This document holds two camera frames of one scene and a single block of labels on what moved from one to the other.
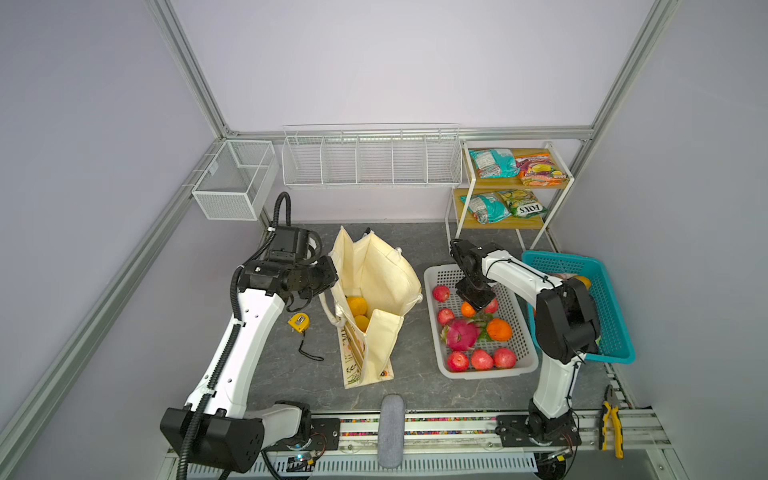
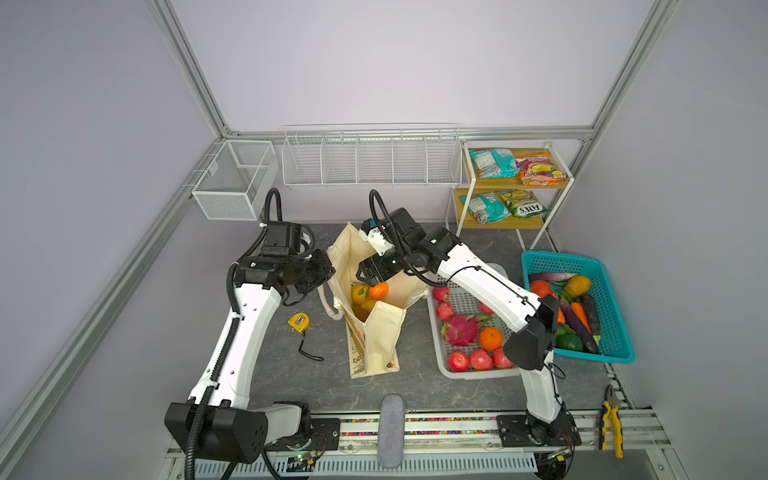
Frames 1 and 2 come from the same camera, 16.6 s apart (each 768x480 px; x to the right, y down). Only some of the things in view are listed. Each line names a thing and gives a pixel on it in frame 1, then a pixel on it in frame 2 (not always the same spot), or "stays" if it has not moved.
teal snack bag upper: [495, 163] stays
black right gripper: [476, 304] → [377, 263]
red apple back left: [441, 293] stays
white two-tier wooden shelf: [508, 185] stays
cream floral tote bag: [374, 289] stays
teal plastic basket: [615, 341] stays
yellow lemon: [362, 322] → [368, 305]
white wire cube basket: [238, 180] stays
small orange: [467, 309] → [379, 291]
